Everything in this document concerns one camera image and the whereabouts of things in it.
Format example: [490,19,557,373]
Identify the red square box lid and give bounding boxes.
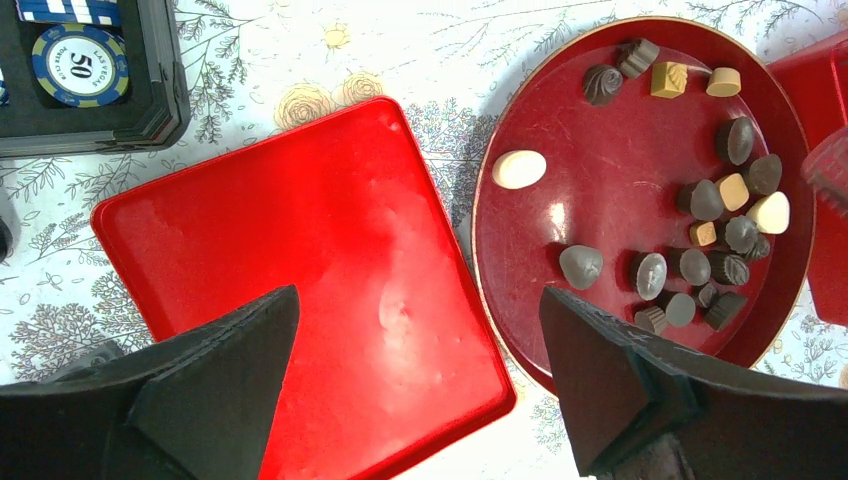
[91,97,516,479]

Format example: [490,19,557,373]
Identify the dark fluted chocolate top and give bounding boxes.
[616,38,661,79]

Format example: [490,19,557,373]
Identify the caramel round chocolate top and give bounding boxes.
[705,67,742,98]

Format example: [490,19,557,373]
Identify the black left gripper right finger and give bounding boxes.
[539,287,847,479]

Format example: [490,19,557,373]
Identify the dark chocolate alone left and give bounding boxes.
[559,245,604,290]

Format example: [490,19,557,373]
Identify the white oval chocolate left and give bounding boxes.
[492,150,547,190]

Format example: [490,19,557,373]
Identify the red chocolate box tray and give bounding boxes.
[770,30,847,327]

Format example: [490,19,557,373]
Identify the caramel square chocolate top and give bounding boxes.
[650,61,688,99]

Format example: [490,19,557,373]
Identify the round red plate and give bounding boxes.
[472,17,816,390]

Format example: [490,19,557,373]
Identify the metal tongs with clear tips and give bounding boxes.
[801,127,847,219]

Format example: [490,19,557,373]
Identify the black poker chip case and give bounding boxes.
[1,1,191,159]

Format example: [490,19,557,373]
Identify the blue fifty poker chip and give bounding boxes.
[31,23,130,108]

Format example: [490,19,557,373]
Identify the white round chocolate right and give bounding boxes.
[746,191,791,235]

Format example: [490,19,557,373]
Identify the dark swirl chocolate top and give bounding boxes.
[582,64,623,106]

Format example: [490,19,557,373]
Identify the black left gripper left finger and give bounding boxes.
[1,286,300,479]

